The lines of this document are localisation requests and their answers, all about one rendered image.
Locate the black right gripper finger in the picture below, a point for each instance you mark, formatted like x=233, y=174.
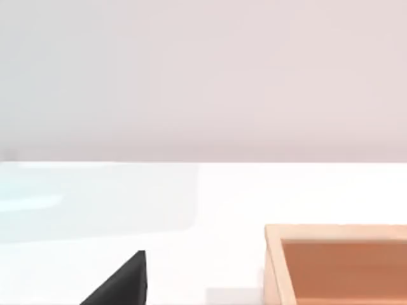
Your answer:
x=127, y=282

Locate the shallow salmon-coloured box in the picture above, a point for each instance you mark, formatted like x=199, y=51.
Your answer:
x=343, y=270

